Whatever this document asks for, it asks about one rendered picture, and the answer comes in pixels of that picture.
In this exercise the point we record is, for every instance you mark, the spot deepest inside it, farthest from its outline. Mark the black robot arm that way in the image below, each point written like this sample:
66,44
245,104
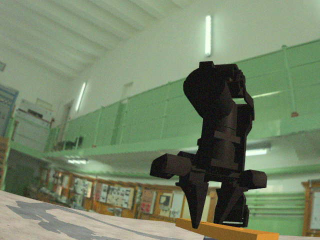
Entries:
211,90

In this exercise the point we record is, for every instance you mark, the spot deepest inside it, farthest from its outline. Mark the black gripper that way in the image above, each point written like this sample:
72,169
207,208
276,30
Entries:
215,163

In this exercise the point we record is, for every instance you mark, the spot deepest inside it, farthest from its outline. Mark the orange bar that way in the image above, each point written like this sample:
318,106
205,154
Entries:
225,232

